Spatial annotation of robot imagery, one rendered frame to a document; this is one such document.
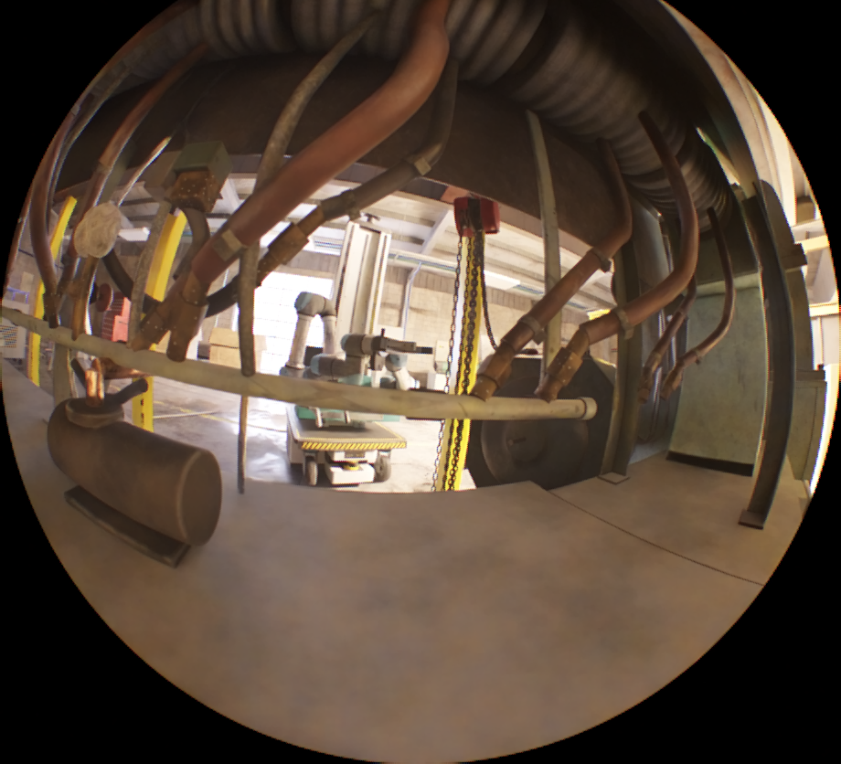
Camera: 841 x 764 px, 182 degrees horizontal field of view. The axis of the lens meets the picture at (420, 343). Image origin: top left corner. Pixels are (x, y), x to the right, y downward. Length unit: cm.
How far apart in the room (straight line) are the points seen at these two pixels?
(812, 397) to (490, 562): 130
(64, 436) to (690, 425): 102
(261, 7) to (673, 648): 72
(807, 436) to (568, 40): 136
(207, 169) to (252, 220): 17
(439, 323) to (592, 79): 1022
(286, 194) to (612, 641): 35
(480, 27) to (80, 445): 58
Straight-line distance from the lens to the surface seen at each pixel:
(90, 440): 28
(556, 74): 44
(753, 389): 79
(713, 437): 77
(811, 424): 139
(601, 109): 49
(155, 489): 22
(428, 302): 1042
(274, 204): 15
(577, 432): 68
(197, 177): 32
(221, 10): 49
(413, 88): 15
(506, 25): 41
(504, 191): 44
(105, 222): 37
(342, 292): 179
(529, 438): 72
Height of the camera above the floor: 78
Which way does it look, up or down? 5 degrees up
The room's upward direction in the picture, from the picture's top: 7 degrees clockwise
